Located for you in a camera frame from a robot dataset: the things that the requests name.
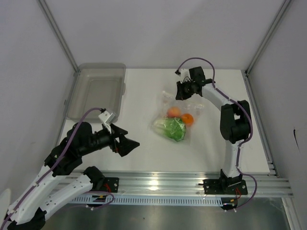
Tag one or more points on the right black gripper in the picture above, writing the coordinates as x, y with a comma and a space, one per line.
180, 95

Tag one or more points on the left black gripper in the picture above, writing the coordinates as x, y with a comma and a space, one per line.
125, 144

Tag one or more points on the peach fruit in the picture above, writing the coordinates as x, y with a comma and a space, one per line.
173, 112

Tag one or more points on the orange fruit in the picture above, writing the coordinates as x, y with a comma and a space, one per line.
188, 119

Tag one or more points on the clear zip top bag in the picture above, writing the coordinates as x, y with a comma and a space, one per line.
167, 100

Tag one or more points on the green plastic lettuce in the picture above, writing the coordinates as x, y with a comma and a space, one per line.
171, 128

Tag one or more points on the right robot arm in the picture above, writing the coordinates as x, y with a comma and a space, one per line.
235, 119

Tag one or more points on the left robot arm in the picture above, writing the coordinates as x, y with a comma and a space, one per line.
37, 204

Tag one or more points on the clear plastic container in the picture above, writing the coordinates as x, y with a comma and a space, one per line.
98, 85

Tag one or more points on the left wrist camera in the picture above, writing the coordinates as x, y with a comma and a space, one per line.
107, 117

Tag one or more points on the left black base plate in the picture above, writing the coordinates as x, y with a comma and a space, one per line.
107, 184

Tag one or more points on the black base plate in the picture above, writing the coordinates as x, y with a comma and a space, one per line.
107, 184
222, 187

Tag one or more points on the aluminium mounting rail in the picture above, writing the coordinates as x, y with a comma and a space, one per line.
188, 184

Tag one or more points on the white slotted cable duct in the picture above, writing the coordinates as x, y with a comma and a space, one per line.
148, 200

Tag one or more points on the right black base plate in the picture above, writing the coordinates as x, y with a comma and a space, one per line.
222, 187

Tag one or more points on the right aluminium frame post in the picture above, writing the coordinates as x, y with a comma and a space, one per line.
272, 29

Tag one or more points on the aluminium frame post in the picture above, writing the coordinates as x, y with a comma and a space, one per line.
57, 32
272, 29

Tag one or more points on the left aluminium frame post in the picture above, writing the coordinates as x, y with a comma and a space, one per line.
57, 32

